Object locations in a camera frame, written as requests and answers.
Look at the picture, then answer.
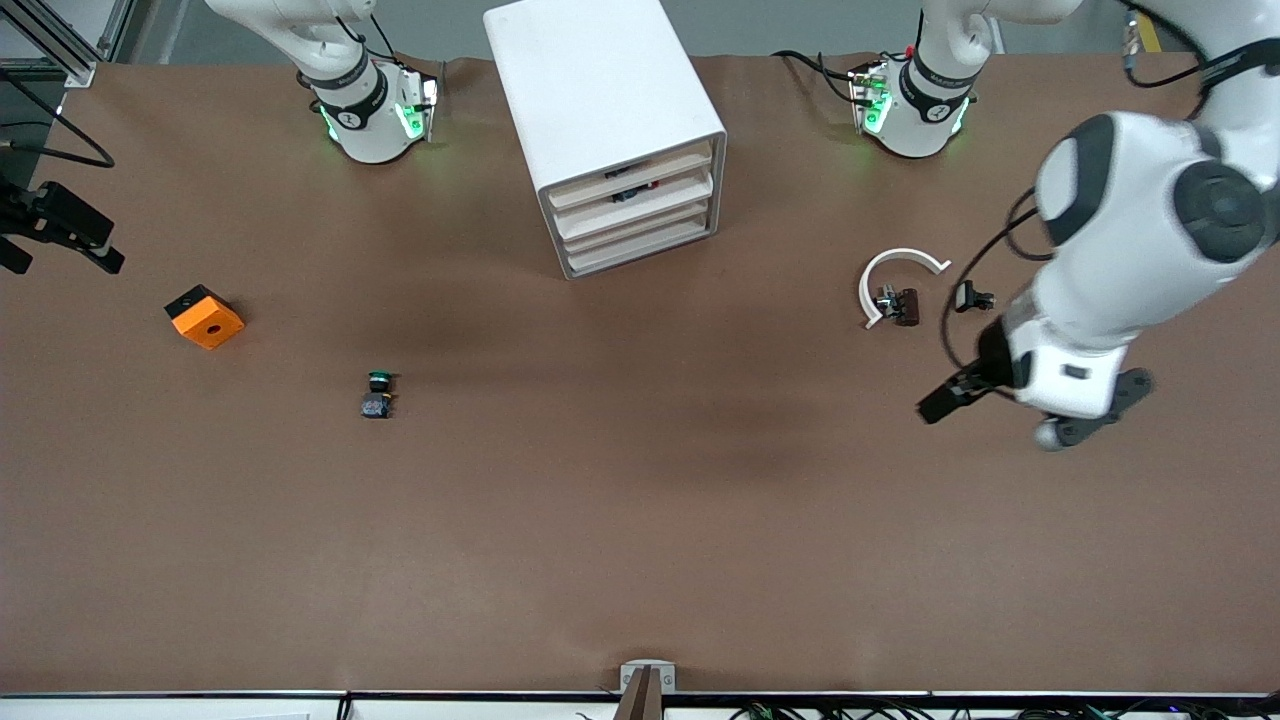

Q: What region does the white plastic bin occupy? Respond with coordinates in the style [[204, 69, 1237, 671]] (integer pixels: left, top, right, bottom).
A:
[[553, 175, 715, 239]]

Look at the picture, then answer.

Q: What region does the beige cabinet drawer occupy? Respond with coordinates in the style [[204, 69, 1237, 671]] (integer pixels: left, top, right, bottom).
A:
[[565, 218, 718, 276], [548, 150, 714, 211], [558, 200, 716, 256]]

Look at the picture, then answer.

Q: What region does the white drawer cabinet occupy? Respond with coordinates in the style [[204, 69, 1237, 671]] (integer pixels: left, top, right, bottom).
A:
[[483, 0, 728, 281]]

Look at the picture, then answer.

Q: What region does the brown component with metal clip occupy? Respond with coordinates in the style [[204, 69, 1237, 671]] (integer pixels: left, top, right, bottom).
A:
[[875, 286, 921, 327]]

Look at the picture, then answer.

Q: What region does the orange box with hole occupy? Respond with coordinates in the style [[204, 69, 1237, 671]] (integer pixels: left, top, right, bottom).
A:
[[165, 285, 246, 351]]

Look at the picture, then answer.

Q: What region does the brown paper table cover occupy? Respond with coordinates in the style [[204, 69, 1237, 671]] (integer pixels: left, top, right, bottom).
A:
[[0, 52, 1280, 694]]

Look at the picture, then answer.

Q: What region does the white curved plastic bracket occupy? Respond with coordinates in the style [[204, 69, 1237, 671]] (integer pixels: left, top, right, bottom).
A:
[[858, 248, 952, 331]]

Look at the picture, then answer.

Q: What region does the aluminium frame profile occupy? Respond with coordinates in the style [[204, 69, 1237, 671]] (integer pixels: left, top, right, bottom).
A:
[[95, 0, 137, 63], [0, 0, 98, 89]]

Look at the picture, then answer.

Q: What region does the black arm base cable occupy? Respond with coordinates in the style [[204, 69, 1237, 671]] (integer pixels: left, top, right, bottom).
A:
[[770, 50, 871, 106], [335, 10, 403, 66]]

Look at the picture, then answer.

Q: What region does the black cable bundle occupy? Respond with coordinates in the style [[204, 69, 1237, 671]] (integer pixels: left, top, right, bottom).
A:
[[730, 700, 1280, 720]]

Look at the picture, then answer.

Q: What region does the grey metal bracket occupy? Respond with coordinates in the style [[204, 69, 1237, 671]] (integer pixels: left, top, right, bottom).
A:
[[620, 660, 676, 693]]

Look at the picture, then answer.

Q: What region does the white table frame rail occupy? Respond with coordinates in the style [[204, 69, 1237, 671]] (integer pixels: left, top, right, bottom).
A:
[[0, 690, 1280, 720]]

